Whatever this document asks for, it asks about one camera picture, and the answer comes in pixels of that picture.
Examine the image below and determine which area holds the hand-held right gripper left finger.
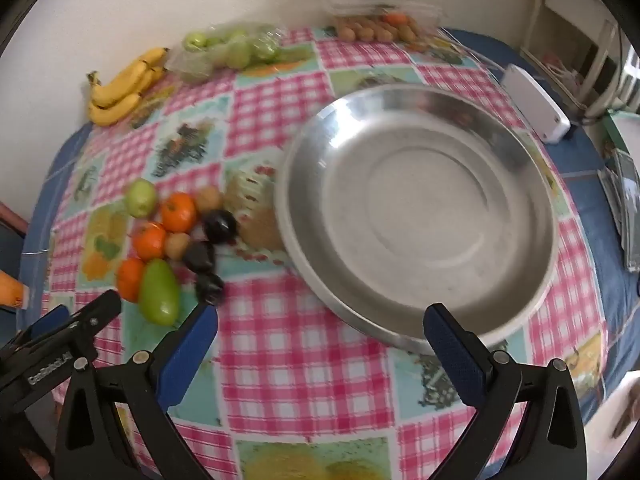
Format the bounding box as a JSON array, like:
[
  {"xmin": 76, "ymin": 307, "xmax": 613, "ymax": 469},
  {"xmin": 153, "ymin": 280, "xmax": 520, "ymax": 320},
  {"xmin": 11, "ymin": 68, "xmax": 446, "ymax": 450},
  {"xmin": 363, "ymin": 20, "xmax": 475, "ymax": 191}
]
[{"xmin": 54, "ymin": 304, "xmax": 219, "ymax": 480}]

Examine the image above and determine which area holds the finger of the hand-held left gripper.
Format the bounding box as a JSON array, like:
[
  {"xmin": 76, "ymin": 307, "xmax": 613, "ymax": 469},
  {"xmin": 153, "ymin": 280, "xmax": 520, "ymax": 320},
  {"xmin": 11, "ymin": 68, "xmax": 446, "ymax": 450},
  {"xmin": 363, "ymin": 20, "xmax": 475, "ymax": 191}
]
[
  {"xmin": 12, "ymin": 304, "xmax": 71, "ymax": 348},
  {"xmin": 65, "ymin": 290, "xmax": 122, "ymax": 356}
]

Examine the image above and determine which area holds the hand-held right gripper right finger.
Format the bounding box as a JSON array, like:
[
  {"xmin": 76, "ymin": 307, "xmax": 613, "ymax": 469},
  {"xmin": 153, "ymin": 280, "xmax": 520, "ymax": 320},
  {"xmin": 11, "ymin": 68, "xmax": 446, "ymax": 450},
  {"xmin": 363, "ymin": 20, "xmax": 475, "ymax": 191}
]
[{"xmin": 422, "ymin": 302, "xmax": 588, "ymax": 480}]

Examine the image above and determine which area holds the dark purple plum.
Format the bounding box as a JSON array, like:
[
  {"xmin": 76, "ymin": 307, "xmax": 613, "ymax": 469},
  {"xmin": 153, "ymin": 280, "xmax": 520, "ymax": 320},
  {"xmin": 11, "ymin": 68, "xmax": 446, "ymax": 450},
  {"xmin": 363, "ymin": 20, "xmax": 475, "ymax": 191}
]
[
  {"xmin": 195, "ymin": 272, "xmax": 226, "ymax": 306},
  {"xmin": 202, "ymin": 208, "xmax": 238, "ymax": 245},
  {"xmin": 182, "ymin": 241, "xmax": 216, "ymax": 273}
]

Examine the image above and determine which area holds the large green mango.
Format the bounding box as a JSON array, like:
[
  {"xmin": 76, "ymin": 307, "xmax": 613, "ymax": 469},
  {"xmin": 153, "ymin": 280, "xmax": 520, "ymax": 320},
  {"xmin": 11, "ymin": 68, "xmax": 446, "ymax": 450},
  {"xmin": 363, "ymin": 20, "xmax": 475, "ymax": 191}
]
[{"xmin": 138, "ymin": 258, "xmax": 181, "ymax": 326}]

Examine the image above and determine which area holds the brown longan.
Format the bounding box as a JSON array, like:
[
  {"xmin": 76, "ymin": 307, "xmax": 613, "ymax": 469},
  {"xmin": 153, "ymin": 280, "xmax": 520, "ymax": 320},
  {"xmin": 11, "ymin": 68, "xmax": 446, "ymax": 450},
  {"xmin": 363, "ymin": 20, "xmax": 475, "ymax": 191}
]
[
  {"xmin": 194, "ymin": 186, "xmax": 223, "ymax": 213},
  {"xmin": 165, "ymin": 231, "xmax": 192, "ymax": 262}
]

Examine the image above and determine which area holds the small green jujube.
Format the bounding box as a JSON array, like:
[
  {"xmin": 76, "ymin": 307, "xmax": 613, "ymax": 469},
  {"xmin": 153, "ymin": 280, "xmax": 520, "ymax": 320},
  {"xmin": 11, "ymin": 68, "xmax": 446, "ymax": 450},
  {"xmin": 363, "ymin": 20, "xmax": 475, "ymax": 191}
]
[{"xmin": 124, "ymin": 179, "xmax": 159, "ymax": 219}]

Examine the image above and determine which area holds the stainless steel bowl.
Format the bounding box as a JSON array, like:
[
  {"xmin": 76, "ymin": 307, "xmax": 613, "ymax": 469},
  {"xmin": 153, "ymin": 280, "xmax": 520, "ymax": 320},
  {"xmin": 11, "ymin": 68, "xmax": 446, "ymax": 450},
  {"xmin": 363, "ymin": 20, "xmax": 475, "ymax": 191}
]
[{"xmin": 274, "ymin": 84, "xmax": 560, "ymax": 356}]

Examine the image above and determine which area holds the person's left forearm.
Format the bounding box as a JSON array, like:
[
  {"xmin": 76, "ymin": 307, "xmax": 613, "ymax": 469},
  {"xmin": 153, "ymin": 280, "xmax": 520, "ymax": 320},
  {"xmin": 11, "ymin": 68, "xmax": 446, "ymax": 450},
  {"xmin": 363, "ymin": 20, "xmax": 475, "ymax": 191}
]
[{"xmin": 0, "ymin": 269, "xmax": 30, "ymax": 311}]

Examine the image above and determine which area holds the pink checked printed tablecloth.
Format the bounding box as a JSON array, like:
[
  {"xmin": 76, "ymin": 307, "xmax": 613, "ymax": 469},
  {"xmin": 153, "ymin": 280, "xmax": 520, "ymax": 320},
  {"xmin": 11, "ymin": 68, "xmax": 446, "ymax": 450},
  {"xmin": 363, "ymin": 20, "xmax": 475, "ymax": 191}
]
[{"xmin": 40, "ymin": 25, "xmax": 608, "ymax": 480}]

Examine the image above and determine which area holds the reddish chair edge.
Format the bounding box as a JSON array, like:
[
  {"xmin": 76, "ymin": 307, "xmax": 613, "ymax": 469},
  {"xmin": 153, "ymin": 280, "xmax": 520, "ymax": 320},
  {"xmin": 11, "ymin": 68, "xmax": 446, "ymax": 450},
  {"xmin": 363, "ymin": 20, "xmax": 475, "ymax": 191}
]
[{"xmin": 0, "ymin": 202, "xmax": 28, "ymax": 236}]

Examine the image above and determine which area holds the yellow banana bunch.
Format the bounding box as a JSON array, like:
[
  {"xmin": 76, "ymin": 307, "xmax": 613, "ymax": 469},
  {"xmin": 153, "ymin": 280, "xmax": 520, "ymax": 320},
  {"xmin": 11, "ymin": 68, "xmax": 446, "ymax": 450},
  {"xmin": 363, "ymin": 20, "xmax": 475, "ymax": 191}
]
[{"xmin": 86, "ymin": 47, "xmax": 171, "ymax": 127}]

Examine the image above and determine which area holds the blue blanket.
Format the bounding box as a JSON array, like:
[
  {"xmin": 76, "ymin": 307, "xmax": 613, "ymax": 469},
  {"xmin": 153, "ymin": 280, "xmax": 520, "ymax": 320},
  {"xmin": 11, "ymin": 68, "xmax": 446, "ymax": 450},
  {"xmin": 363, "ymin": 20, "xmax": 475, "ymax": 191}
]
[{"xmin": 22, "ymin": 27, "xmax": 640, "ymax": 431}]

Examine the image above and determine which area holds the white phone stand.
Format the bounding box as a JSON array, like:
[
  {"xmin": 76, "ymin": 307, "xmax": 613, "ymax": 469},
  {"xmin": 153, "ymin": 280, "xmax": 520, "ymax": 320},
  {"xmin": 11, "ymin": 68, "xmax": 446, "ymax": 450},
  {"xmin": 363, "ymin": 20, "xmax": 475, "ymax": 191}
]
[{"xmin": 597, "ymin": 167, "xmax": 623, "ymax": 236}]

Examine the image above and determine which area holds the smartphone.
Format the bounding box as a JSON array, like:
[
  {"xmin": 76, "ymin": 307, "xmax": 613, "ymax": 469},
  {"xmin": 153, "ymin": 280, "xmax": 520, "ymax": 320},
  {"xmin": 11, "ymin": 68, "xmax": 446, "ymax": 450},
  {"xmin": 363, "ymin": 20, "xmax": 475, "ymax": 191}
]
[{"xmin": 614, "ymin": 150, "xmax": 640, "ymax": 273}]

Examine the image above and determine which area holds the white plastic device box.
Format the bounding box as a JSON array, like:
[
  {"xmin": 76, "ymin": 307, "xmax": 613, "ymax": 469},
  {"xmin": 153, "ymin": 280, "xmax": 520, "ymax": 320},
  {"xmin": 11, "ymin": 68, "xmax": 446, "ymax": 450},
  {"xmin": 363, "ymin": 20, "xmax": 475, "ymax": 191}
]
[{"xmin": 501, "ymin": 64, "xmax": 572, "ymax": 145}]

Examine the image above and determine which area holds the clear bag of green jujubes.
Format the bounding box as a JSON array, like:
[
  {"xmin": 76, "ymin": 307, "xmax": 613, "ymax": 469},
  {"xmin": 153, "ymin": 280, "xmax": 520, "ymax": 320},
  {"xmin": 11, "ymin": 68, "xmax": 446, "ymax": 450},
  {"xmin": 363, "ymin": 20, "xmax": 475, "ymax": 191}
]
[{"xmin": 165, "ymin": 21, "xmax": 286, "ymax": 83}]

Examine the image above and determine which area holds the clear plastic bag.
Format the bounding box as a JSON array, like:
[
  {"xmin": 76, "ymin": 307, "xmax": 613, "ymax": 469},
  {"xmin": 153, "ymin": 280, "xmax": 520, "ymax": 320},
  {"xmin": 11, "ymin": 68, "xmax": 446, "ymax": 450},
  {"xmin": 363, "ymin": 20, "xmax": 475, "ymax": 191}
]
[{"xmin": 545, "ymin": 55, "xmax": 581, "ymax": 82}]

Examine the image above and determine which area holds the white shelf rack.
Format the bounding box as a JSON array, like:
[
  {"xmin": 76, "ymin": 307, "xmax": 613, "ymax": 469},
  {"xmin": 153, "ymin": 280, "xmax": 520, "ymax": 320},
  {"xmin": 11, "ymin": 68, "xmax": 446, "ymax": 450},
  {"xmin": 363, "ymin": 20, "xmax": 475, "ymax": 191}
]
[{"xmin": 520, "ymin": 0, "xmax": 626, "ymax": 121}]

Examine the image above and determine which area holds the pile of boxed longans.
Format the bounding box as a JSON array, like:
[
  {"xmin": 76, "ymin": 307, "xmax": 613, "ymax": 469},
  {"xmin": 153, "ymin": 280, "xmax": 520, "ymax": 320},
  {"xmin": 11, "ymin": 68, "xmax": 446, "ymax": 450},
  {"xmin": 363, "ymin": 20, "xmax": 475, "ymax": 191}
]
[{"xmin": 335, "ymin": 15, "xmax": 431, "ymax": 43}]

